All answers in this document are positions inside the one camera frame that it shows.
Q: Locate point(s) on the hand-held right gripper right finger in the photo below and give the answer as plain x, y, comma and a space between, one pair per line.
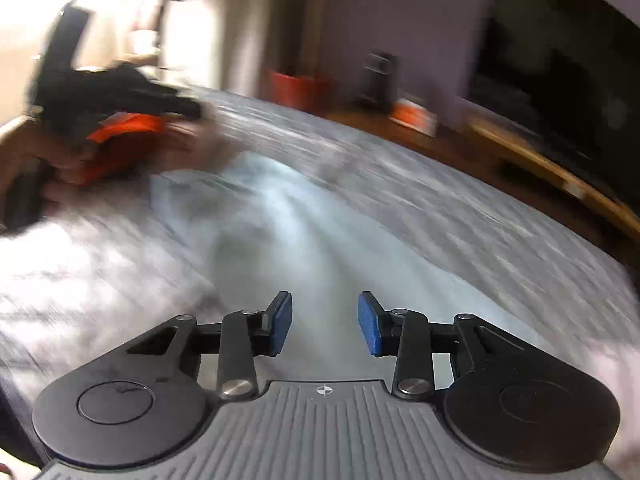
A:
369, 327

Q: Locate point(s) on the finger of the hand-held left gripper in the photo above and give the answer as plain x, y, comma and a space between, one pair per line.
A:
177, 105

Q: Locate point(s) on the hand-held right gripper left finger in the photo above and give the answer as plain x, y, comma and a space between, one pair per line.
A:
281, 325

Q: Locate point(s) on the light blue printed navy-sleeved shirt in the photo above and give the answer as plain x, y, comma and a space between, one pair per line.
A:
300, 240

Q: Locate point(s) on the person's left hand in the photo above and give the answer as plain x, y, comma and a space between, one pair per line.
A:
25, 145

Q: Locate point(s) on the navy orange zip jacket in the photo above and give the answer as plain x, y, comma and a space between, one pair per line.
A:
120, 140

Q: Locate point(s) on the pale curtain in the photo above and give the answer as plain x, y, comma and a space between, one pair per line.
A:
245, 25

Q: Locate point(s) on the red plant pot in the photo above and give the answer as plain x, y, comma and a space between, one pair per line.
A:
297, 90

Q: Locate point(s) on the green potted tree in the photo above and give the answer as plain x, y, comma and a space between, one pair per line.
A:
320, 15

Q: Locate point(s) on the grey quilted bedspread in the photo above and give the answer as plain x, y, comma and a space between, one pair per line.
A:
100, 270

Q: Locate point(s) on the black cylindrical appliance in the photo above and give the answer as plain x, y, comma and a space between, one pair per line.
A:
377, 80

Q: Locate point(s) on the orange tissue pack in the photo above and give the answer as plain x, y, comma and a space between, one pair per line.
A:
415, 117

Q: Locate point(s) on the wooden television stand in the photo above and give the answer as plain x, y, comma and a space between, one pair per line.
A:
550, 170

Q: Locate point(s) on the black flat television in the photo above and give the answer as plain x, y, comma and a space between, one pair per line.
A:
565, 75

